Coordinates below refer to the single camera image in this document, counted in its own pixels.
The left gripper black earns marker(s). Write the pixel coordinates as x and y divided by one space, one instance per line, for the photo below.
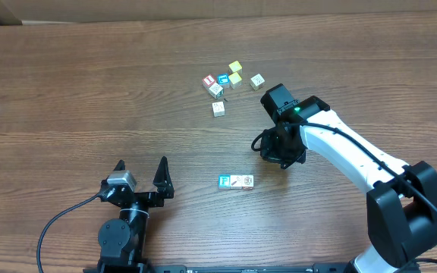
143 198

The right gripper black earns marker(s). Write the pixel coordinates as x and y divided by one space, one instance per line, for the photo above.
279 150

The white block teal side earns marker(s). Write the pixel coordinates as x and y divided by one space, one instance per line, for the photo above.
247 182

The white block hammer picture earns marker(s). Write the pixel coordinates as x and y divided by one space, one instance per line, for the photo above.
236 181

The blue letter P block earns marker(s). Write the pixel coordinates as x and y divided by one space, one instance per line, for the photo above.
224 182

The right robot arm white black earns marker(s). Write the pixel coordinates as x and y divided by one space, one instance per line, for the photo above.
401 199

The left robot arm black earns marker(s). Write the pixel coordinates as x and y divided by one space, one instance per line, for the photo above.
122 239

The white block yellow side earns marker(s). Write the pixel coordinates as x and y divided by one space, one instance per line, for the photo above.
257 82

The white block red M side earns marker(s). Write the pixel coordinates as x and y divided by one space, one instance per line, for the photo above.
218 109

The yellow block near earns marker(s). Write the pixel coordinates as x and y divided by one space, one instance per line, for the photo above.
235 80

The white block green side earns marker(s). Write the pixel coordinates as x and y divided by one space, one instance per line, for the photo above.
216 91

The yellow block far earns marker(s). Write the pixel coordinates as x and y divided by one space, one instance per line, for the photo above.
235 67

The red letter I block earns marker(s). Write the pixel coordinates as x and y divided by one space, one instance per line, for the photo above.
208 81

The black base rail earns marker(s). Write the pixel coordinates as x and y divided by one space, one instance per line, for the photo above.
315 268

